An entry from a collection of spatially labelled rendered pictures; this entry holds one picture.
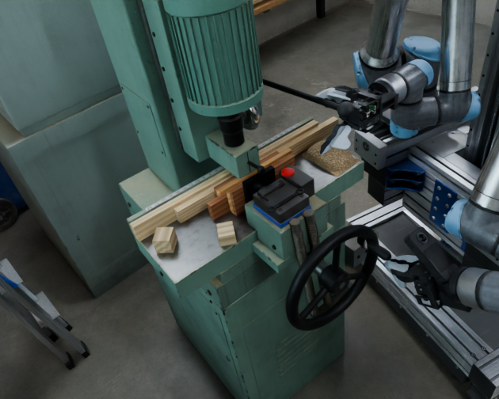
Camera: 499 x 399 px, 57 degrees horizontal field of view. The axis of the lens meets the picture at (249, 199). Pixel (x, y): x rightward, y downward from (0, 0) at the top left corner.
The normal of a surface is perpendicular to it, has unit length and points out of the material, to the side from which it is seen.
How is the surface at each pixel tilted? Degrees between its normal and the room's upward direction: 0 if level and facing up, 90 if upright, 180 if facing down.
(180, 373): 0
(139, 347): 0
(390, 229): 0
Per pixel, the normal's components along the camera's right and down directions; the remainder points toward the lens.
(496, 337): -0.13, -0.74
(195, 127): 0.60, 0.47
